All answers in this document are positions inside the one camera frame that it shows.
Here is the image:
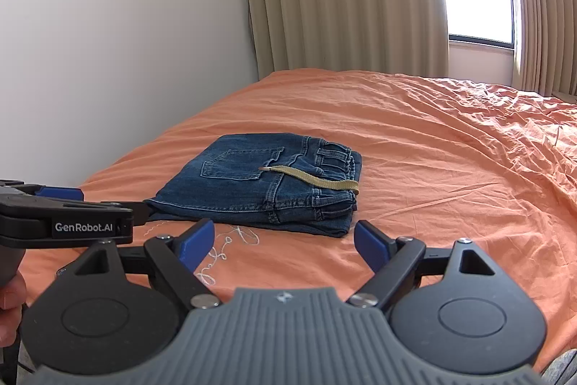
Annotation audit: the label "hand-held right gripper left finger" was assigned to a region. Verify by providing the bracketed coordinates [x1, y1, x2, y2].
[56, 218, 222, 310]

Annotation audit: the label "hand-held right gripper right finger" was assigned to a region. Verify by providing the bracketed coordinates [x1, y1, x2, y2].
[346, 220, 499, 309]

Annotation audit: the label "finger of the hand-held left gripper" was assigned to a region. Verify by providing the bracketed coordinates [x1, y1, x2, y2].
[101, 200, 155, 229]
[35, 185, 85, 202]

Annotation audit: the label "blue denim pants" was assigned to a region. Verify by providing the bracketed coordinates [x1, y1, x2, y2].
[144, 133, 364, 240]

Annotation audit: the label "person's left hand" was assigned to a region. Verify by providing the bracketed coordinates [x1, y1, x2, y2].
[0, 271, 28, 345]

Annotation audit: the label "white thread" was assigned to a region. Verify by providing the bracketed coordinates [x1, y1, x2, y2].
[143, 222, 261, 284]

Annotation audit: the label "orange bed sheet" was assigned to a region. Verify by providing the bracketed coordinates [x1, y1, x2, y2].
[20, 68, 577, 377]

